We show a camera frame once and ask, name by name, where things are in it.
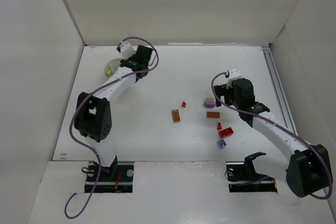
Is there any pale yellow-green lego piece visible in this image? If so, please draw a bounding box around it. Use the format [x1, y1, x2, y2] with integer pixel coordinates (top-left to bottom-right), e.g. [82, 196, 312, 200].
[106, 68, 113, 78]

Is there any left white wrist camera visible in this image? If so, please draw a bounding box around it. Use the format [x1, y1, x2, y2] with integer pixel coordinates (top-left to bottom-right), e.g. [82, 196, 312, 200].
[117, 41, 135, 59]

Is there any orange lego plate right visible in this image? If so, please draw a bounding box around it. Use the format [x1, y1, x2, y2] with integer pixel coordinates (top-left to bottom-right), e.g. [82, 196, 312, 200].
[206, 111, 220, 119]

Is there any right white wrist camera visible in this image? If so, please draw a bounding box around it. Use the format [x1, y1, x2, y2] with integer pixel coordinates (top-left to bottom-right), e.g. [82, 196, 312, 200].
[224, 68, 242, 89]

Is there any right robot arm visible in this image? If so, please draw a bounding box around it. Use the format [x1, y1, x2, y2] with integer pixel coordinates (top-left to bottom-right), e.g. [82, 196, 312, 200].
[211, 76, 333, 200]

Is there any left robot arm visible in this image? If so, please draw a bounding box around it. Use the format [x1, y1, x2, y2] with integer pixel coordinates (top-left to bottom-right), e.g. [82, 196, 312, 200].
[73, 42, 154, 178]

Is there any white round divided container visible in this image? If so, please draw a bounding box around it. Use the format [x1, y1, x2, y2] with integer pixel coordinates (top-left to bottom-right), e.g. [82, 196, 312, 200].
[103, 58, 122, 78]

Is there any red lego brick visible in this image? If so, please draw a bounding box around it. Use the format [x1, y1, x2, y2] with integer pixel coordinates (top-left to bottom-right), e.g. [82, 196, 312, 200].
[218, 127, 234, 138]

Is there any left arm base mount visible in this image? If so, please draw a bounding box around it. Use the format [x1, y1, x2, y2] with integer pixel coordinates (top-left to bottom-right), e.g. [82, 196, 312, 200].
[81, 162, 134, 194]

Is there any orange lego brick left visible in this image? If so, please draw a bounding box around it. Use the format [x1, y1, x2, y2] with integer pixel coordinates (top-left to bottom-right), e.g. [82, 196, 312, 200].
[172, 109, 181, 123]

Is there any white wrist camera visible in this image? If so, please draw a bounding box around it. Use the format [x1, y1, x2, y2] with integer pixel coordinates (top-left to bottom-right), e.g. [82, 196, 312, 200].
[224, 68, 242, 89]
[117, 41, 135, 59]

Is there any purple lego assembly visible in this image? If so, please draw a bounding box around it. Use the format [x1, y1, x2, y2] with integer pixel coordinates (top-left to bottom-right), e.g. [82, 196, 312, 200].
[203, 94, 216, 109]

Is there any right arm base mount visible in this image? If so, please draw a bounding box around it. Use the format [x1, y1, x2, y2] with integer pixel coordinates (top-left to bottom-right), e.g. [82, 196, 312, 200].
[224, 152, 278, 193]

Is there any red lego slope piece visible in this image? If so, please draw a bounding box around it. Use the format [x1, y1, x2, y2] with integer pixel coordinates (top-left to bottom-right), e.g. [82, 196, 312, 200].
[217, 123, 222, 131]

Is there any lavender small lego piece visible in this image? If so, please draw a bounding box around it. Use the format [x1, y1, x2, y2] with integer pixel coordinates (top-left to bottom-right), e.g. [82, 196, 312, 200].
[217, 140, 227, 150]

